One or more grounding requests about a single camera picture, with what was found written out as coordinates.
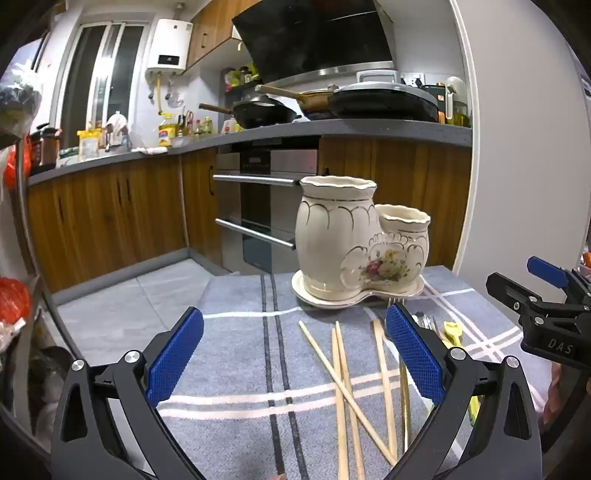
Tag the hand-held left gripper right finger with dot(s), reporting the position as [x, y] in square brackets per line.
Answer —
[413, 355]

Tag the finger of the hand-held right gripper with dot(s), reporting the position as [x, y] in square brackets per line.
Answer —
[508, 288]
[547, 271]

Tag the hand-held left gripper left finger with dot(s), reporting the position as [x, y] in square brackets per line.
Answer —
[178, 355]

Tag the silver metal fork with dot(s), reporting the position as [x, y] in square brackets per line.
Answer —
[419, 319]

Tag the wooden chopstick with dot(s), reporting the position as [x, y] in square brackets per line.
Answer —
[341, 443]
[356, 445]
[318, 350]
[385, 392]

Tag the gold metal fork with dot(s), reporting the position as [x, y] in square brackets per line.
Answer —
[406, 415]

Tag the cream ceramic floral utensil holder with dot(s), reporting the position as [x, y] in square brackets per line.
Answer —
[323, 240]

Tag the person's right hand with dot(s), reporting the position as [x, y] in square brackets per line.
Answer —
[553, 392]

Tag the grey plaid tablecloth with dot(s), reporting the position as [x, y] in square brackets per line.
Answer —
[258, 406]

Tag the stainless steel oven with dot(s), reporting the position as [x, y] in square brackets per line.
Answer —
[263, 207]

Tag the red plastic bag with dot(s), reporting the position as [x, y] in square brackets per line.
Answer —
[11, 168]
[14, 300]

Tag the dark green appliance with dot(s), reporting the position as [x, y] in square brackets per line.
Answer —
[433, 99]

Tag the white kettle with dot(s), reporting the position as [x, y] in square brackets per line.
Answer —
[455, 87]

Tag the white dish cloth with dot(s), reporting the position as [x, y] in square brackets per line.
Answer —
[150, 150]

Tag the grey kitchen countertop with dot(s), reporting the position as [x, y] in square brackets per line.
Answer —
[369, 129]

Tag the large black griddle pan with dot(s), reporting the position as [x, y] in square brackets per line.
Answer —
[383, 107]

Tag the yellow oil bottle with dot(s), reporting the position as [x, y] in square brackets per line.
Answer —
[166, 134]

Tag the yellow food packet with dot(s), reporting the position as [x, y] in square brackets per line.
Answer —
[88, 144]

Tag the white plastic bag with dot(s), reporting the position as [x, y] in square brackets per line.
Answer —
[116, 129]

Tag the black frying pan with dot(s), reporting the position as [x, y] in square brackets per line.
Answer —
[263, 113]

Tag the condiment bottle rack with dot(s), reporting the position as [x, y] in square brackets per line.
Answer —
[240, 78]

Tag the glass balcony door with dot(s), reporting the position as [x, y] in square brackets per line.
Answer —
[104, 78]

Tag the white water heater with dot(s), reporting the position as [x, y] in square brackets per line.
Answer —
[168, 44]

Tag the black range hood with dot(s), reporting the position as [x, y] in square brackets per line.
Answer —
[314, 37]

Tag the white wall socket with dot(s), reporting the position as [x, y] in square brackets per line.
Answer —
[412, 79]

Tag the wooden wall cabinet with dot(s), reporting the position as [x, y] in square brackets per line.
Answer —
[210, 32]

